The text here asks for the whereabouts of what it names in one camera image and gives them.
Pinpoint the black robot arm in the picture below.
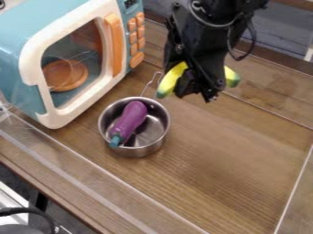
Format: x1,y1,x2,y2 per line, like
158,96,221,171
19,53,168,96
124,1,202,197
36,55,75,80
156,0,269,102

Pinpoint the purple toy eggplant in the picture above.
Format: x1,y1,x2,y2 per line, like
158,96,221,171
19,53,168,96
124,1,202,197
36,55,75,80
108,101,148,147

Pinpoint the orange microwave turntable plate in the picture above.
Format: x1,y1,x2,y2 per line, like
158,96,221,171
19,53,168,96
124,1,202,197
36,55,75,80
41,59,88,92

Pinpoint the yellow toy banana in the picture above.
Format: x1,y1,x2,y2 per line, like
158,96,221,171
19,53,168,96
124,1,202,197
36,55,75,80
156,61,241,99

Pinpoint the black cable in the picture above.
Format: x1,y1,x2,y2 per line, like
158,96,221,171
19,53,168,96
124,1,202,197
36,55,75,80
0,207,56,234

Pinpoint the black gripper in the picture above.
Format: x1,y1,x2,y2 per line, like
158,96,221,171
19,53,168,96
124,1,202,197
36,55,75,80
163,3,250,102

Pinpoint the silver metal pot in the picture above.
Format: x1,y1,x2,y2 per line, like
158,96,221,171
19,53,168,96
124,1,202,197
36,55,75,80
97,72,170,158

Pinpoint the blue toy microwave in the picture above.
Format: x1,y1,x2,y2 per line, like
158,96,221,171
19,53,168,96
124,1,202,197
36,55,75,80
0,0,146,129

